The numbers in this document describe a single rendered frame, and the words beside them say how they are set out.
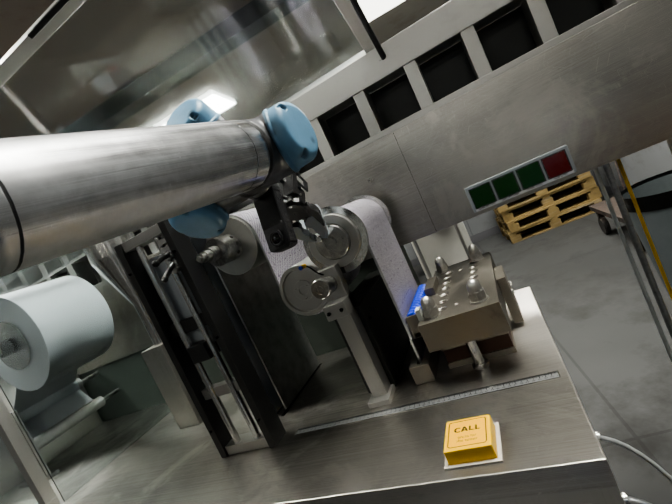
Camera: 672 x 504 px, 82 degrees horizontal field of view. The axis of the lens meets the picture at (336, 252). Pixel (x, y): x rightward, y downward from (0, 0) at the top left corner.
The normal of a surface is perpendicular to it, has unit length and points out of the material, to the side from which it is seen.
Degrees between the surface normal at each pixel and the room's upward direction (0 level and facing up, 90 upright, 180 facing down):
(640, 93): 90
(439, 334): 90
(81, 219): 132
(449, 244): 90
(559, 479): 90
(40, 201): 113
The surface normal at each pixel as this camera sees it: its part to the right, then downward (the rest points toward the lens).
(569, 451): -0.42, -0.90
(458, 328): -0.32, 0.23
